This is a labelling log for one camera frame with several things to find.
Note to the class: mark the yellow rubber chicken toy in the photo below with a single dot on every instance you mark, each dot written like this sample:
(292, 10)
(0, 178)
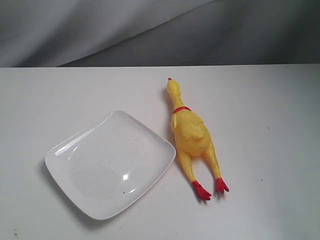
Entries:
(192, 139)

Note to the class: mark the white square plate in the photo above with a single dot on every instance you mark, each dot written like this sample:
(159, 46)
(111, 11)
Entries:
(107, 166)

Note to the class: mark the grey backdrop cloth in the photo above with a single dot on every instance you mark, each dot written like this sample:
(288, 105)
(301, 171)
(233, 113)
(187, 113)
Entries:
(138, 33)

